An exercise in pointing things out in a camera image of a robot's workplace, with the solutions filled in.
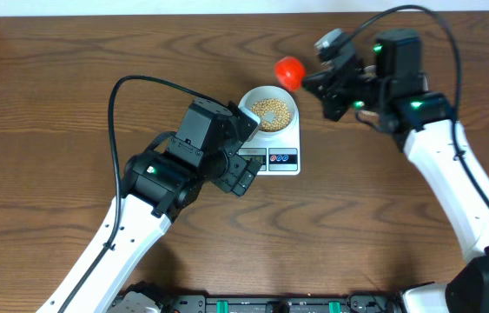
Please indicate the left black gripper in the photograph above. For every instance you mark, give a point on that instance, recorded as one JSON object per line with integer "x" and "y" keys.
{"x": 237, "y": 174}

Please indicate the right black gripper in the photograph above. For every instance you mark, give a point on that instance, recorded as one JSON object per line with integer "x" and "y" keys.
{"x": 327, "y": 91}

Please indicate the red measuring scoop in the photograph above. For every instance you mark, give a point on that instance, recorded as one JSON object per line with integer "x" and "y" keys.
{"x": 290, "y": 72}

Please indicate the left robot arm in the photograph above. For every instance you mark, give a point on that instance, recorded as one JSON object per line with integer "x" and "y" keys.
{"x": 157, "y": 184}

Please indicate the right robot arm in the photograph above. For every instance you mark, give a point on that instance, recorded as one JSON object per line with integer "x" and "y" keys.
{"x": 425, "y": 129}

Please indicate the soybeans in bowl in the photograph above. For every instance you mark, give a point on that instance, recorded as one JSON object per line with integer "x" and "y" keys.
{"x": 274, "y": 114}

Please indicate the white kitchen scale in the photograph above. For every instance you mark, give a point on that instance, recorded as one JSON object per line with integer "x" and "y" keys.
{"x": 278, "y": 154}

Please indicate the grey bowl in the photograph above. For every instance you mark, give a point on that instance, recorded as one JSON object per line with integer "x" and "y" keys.
{"x": 265, "y": 92}

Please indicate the clear plastic container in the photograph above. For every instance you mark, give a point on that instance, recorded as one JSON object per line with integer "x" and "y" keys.
{"x": 371, "y": 71}

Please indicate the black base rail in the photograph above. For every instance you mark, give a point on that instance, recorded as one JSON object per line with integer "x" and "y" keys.
{"x": 203, "y": 304}

